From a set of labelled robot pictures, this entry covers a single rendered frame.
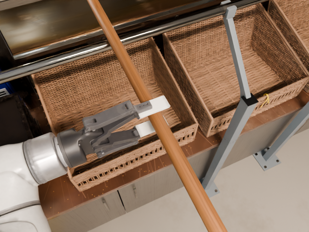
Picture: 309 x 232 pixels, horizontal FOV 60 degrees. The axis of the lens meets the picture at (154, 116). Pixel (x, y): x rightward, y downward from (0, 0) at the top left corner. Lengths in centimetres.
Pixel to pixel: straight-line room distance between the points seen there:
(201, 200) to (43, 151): 30
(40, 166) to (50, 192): 69
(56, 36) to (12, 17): 16
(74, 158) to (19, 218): 13
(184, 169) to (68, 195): 76
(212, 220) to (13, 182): 35
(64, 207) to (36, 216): 65
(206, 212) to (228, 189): 133
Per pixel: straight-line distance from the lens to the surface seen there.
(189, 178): 51
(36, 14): 113
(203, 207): 50
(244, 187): 185
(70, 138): 54
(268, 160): 197
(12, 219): 53
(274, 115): 143
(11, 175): 54
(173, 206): 173
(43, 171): 54
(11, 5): 109
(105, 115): 51
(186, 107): 114
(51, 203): 121
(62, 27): 115
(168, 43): 128
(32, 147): 54
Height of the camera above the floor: 168
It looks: 57 degrees down
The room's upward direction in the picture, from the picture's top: straight up
